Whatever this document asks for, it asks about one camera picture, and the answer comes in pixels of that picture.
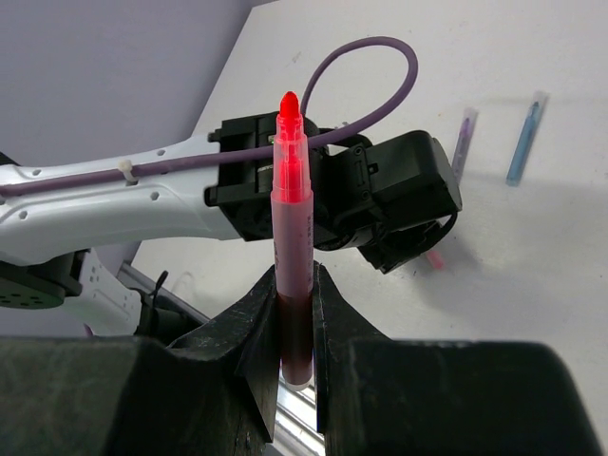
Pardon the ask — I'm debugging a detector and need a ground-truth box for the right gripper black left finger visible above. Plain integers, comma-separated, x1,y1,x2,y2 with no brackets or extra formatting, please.
1,270,278,455

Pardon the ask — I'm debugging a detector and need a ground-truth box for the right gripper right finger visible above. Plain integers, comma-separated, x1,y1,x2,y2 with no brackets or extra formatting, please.
313,265,602,455

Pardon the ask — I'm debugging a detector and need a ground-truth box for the red pen cap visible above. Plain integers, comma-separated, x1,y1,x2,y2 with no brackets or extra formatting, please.
426,250,445,270

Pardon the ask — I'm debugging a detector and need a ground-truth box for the aluminium rail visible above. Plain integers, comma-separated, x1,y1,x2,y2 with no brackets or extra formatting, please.
118,263,325,455

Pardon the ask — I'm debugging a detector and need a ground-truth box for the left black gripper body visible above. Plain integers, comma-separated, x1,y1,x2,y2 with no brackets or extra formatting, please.
311,130,462,274

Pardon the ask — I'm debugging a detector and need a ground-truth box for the red pen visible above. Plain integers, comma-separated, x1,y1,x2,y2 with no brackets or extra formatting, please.
271,91,314,390

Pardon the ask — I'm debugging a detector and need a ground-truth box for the blue pen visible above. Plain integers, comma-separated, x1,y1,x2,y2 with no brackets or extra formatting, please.
505,91,548,187

